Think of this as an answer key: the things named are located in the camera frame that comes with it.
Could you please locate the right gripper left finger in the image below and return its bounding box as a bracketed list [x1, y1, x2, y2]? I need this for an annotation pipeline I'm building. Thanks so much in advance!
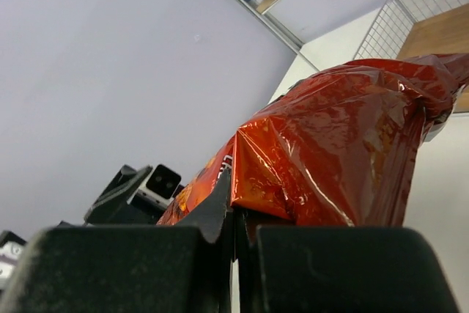
[1, 171, 232, 312]

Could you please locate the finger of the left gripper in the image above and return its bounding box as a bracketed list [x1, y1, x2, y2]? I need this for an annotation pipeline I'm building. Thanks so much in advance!
[84, 164, 152, 225]

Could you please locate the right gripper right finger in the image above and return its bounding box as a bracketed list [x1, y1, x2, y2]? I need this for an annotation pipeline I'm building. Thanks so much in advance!
[234, 210, 459, 312]

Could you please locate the large red Doritos bag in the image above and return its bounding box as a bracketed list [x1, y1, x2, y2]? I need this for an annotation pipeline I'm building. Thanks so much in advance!
[160, 54, 468, 227]

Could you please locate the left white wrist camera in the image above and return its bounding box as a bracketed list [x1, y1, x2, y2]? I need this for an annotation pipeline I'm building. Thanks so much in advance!
[136, 164, 182, 210]

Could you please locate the white wire wooden shelf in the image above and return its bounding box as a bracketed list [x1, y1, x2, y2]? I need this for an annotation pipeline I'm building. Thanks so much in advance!
[235, 0, 468, 95]

